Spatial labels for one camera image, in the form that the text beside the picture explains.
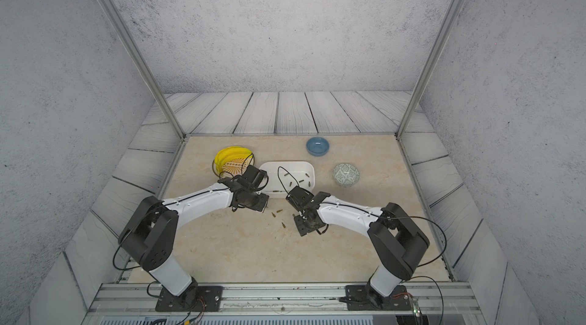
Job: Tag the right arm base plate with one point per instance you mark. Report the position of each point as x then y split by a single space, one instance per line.
377 298

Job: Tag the yellow bananas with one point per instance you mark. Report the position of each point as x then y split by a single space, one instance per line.
234 152

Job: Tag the patterned plate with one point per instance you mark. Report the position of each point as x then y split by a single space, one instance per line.
232 166

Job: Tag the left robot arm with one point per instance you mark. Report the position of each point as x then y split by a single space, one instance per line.
150 234

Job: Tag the aluminium rail frame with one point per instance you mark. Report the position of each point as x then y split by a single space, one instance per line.
288 303

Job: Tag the green patterned bowl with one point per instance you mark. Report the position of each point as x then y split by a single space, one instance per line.
346 175

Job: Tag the white storage box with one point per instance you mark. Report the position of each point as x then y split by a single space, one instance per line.
280 174

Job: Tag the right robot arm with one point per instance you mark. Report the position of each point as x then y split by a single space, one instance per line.
398 241

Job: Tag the blue bowl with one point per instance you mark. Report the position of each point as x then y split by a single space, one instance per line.
317 146

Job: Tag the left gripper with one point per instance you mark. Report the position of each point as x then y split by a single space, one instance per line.
262 205

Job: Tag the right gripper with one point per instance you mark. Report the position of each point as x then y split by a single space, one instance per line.
301 229

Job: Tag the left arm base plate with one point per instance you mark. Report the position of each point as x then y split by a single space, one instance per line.
188 300

